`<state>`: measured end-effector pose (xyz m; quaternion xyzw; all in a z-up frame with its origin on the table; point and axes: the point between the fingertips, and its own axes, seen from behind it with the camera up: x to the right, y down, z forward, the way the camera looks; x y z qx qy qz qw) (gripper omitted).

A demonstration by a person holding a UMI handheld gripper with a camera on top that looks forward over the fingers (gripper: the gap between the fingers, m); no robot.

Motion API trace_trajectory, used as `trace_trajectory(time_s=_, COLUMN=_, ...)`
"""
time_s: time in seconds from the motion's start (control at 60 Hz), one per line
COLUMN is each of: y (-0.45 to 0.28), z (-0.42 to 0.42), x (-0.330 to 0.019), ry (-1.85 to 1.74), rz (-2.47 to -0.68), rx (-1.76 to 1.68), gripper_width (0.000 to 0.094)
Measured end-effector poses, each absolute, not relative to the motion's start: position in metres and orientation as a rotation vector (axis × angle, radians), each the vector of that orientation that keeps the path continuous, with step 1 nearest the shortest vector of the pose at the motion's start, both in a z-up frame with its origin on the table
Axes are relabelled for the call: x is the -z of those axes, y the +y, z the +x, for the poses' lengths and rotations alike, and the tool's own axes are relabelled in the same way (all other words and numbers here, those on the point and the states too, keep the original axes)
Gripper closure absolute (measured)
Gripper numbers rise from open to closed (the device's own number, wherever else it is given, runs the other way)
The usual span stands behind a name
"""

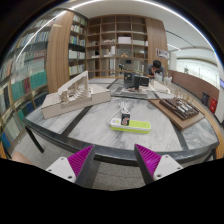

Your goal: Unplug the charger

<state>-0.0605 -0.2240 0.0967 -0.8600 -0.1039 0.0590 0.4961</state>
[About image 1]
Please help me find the black charger plug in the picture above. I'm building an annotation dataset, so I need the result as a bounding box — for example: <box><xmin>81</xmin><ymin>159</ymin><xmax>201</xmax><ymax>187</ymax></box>
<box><xmin>121</xmin><ymin>114</ymin><xmax>130</xmax><ymax>126</ymax></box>

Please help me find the red box right side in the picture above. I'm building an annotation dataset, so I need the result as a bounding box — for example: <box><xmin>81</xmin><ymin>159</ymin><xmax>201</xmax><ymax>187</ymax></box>
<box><xmin>209</xmin><ymin>97</ymin><xmax>217</xmax><ymax>114</ymax></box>

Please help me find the wooden bookshelf wall unit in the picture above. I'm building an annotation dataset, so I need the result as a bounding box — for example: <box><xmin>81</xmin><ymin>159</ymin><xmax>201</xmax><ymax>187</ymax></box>
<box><xmin>86</xmin><ymin>15</ymin><xmax>168</xmax><ymax>77</ymax></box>

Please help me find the seated person dark hair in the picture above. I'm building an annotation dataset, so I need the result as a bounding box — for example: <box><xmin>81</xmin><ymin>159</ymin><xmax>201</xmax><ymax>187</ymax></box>
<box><xmin>146</xmin><ymin>60</ymin><xmax>165</xmax><ymax>79</ymax></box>

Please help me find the green white power strip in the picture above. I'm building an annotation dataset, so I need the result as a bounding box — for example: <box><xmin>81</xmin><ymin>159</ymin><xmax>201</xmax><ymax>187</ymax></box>
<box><xmin>110</xmin><ymin>118</ymin><xmax>151</xmax><ymax>133</ymax></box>

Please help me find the white charger cable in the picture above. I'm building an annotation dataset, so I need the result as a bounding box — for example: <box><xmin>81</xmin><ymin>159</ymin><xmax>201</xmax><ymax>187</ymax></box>
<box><xmin>106</xmin><ymin>100</ymin><xmax>131</xmax><ymax>125</ymax></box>

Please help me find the left bookshelf with books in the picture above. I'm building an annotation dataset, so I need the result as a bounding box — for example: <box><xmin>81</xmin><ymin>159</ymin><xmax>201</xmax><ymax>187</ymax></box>
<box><xmin>0</xmin><ymin>8</ymin><xmax>88</xmax><ymax>158</ymax></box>

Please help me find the white architectural building model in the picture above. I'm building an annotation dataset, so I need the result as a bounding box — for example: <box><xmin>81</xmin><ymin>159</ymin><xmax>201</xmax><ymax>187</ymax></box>
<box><xmin>41</xmin><ymin>71</ymin><xmax>111</xmax><ymax>119</ymax></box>

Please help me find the brown wooden model board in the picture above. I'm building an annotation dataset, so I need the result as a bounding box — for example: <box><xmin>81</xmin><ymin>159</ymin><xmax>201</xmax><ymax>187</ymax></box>
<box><xmin>149</xmin><ymin>97</ymin><xmax>205</xmax><ymax>130</ymax></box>

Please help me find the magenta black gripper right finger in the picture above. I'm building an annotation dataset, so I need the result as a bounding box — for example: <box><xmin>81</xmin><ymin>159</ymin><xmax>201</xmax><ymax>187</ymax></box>
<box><xmin>134</xmin><ymin>144</ymin><xmax>182</xmax><ymax>184</ymax></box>

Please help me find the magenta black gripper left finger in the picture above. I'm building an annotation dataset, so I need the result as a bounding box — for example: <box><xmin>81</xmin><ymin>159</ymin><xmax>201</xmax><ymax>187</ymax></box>
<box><xmin>47</xmin><ymin>145</ymin><xmax>95</xmax><ymax>187</ymax></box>

